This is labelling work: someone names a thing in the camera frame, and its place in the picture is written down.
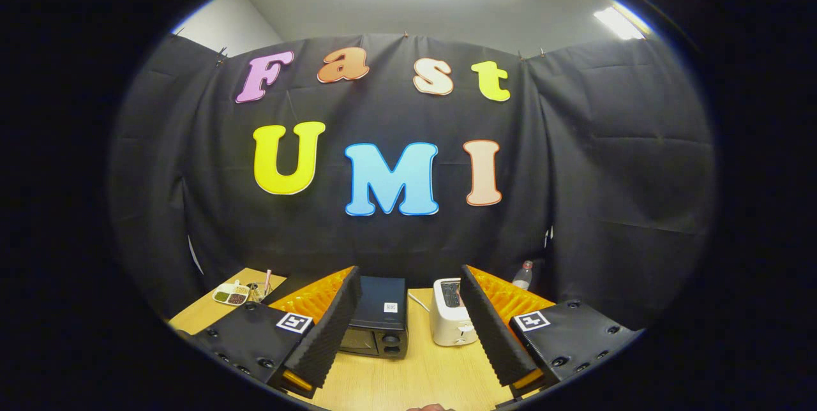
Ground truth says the small metal wire basket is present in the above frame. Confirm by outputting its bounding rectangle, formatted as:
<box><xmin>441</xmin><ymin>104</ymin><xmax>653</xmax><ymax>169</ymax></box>
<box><xmin>248</xmin><ymin>269</ymin><xmax>274</xmax><ymax>303</ymax></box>

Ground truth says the white pop-up toaster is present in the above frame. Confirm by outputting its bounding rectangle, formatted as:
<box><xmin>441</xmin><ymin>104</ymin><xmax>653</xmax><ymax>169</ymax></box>
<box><xmin>430</xmin><ymin>278</ymin><xmax>478</xmax><ymax>347</ymax></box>

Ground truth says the white divided snack dish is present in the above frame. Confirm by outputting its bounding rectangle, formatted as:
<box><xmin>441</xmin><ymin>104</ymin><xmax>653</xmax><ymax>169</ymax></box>
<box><xmin>212</xmin><ymin>280</ymin><xmax>250</xmax><ymax>306</ymax></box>

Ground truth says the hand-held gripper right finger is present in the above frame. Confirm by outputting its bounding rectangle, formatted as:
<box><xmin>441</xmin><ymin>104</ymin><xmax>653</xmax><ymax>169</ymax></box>
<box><xmin>460</xmin><ymin>264</ymin><xmax>642</xmax><ymax>399</ymax></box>

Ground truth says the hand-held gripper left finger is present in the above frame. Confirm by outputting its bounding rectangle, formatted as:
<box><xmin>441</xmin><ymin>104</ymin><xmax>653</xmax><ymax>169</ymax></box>
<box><xmin>188</xmin><ymin>265</ymin><xmax>363</xmax><ymax>399</ymax></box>

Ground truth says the black toaster oven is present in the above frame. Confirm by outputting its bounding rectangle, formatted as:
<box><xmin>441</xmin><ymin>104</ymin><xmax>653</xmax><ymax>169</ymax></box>
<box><xmin>268</xmin><ymin>276</ymin><xmax>409</xmax><ymax>359</ymax></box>

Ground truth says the narrow ceiling light panel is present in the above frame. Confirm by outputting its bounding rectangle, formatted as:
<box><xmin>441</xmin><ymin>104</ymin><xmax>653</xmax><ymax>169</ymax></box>
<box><xmin>594</xmin><ymin>6</ymin><xmax>652</xmax><ymax>40</ymax></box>

